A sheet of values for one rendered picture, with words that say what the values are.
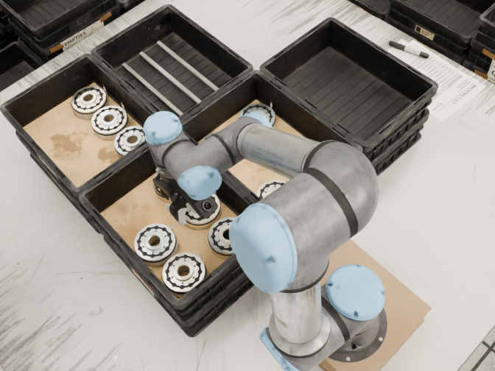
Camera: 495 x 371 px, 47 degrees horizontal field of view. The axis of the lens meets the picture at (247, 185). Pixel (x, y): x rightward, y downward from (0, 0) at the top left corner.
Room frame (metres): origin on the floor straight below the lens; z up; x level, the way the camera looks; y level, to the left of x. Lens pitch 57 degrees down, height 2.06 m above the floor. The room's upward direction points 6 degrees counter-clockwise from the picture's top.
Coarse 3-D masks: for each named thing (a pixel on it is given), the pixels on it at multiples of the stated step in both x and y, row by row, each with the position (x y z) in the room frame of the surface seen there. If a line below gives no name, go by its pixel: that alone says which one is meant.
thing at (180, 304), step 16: (128, 160) 0.85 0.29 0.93; (112, 176) 0.81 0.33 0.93; (224, 176) 0.78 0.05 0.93; (80, 192) 0.77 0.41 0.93; (240, 192) 0.73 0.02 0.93; (128, 256) 0.60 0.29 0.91; (144, 272) 0.54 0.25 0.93; (224, 272) 0.53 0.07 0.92; (160, 288) 0.50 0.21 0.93; (192, 288) 0.49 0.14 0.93; (176, 304) 0.46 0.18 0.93
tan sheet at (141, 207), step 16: (144, 192) 0.82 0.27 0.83; (112, 208) 0.78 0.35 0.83; (128, 208) 0.78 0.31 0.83; (144, 208) 0.77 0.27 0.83; (160, 208) 0.77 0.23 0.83; (224, 208) 0.75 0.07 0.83; (112, 224) 0.73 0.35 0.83; (128, 224) 0.73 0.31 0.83; (144, 224) 0.72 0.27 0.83; (176, 224) 0.71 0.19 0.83; (128, 240) 0.68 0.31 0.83; (192, 240) 0.66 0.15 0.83; (208, 256) 0.62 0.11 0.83; (160, 272) 0.59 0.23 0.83; (208, 272) 0.57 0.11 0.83
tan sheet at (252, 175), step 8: (232, 120) 1.03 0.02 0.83; (280, 120) 1.02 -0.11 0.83; (216, 128) 1.01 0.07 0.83; (280, 128) 0.99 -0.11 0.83; (288, 128) 0.98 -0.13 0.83; (248, 160) 0.89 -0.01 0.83; (232, 168) 0.87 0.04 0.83; (240, 168) 0.87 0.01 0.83; (248, 168) 0.86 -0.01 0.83; (256, 168) 0.86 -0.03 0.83; (264, 168) 0.86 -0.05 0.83; (240, 176) 0.84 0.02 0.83; (248, 176) 0.84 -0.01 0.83; (256, 176) 0.83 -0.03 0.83; (264, 176) 0.83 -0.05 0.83; (272, 176) 0.83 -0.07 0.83; (280, 176) 0.83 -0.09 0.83; (248, 184) 0.81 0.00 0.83; (256, 184) 0.81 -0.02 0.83
